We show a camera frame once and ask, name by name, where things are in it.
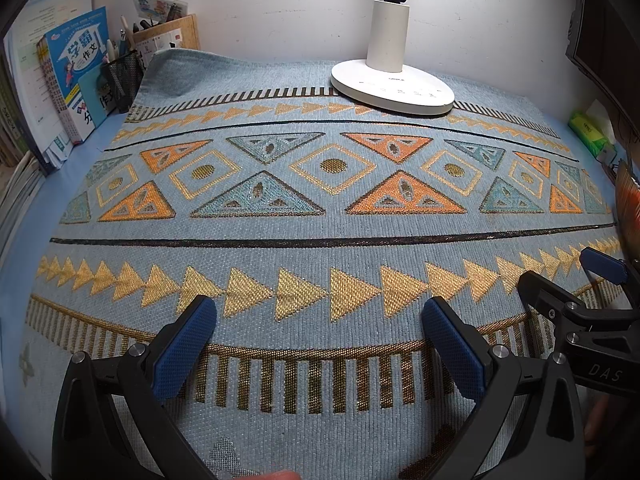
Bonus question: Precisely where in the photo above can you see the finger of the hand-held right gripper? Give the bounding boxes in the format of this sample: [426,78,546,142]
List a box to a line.
[516,270,587,322]
[578,246,640,311]

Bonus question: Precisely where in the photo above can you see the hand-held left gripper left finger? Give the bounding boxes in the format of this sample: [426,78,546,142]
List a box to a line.
[52,294,219,480]

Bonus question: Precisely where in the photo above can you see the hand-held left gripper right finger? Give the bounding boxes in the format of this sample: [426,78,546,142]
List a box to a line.
[421,296,587,480]

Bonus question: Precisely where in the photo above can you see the person's right hand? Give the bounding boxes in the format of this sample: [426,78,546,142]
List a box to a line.
[582,392,614,449]

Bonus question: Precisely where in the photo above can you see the person's left hand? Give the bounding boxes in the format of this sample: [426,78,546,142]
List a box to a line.
[247,469,304,480]

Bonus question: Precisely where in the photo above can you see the brown ribbed object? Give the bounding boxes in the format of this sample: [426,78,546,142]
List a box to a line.
[612,159,640,252]

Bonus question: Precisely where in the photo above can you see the green tissue packet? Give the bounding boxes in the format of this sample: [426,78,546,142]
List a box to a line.
[568,99,619,161]

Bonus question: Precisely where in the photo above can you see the blue patterned woven mat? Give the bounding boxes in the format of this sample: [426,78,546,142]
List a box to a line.
[15,49,627,480]

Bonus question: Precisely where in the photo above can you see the stack of flat books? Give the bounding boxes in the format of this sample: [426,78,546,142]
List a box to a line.
[0,155,52,262]

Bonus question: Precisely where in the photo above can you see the black monitor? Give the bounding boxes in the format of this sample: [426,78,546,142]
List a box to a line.
[565,0,640,107]

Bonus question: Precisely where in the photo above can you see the white desk lamp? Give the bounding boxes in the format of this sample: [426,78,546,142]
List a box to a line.
[329,0,456,116]

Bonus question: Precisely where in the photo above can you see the black mesh pen holder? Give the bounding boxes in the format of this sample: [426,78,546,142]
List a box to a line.
[102,50,146,115]

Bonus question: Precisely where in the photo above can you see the teal card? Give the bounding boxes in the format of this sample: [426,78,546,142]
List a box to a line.
[77,66,115,116]

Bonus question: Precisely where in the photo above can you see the row of standing books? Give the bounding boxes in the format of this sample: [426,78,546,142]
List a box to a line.
[0,55,32,162]

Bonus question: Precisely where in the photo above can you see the colourful spine book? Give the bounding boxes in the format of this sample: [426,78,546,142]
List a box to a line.
[35,37,84,147]

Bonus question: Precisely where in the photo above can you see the beige desktop organizer box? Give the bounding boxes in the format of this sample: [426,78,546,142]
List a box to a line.
[132,14,201,71]

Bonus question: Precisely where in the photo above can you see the blue cover study book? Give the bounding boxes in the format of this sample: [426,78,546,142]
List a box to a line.
[44,6,124,144]

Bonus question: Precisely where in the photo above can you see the bundle of pens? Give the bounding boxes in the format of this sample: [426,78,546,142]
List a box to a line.
[102,15,144,64]

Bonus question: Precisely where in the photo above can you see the colourful printed card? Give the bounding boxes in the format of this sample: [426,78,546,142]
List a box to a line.
[132,0,192,24]

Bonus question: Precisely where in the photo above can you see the white paper booklets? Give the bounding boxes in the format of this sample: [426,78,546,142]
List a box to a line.
[2,0,97,171]

